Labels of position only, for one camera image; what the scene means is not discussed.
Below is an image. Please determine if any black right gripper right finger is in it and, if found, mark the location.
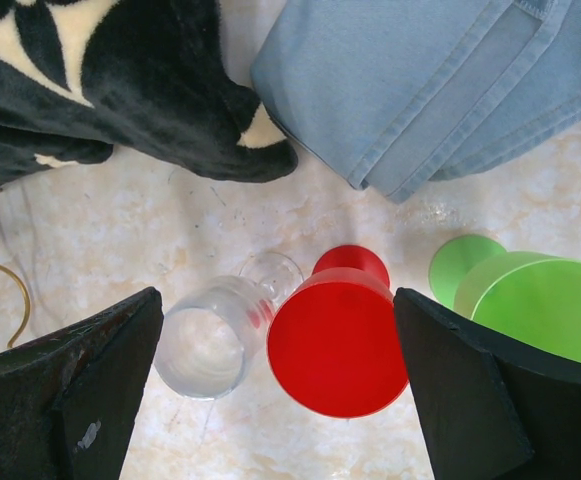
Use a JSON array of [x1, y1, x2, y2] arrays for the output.
[[394, 288, 581, 479]]

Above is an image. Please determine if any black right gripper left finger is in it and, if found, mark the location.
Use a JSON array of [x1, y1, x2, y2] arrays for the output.
[[0, 287, 163, 479]]

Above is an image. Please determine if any green plastic wine glass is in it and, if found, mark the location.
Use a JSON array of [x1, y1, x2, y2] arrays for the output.
[[428, 235, 581, 363]]

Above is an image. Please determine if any clear wine glass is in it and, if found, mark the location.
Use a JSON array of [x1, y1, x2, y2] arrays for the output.
[[154, 252, 304, 400]]

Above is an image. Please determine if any red plastic wine glass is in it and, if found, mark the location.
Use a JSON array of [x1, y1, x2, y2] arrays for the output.
[[267, 245, 409, 419]]

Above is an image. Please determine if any black patterned plush blanket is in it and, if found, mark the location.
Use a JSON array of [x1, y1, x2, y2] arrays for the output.
[[0, 0, 298, 187]]

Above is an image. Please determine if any light blue denim cloth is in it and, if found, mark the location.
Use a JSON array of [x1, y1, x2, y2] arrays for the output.
[[251, 0, 581, 203]]

